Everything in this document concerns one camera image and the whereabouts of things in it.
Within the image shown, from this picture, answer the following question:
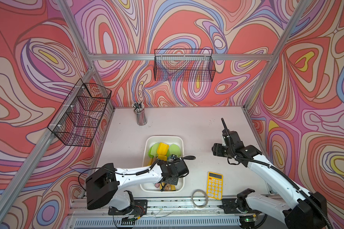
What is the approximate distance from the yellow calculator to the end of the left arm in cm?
25

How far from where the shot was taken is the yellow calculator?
0.78 m

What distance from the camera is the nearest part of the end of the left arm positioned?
0.56 meters
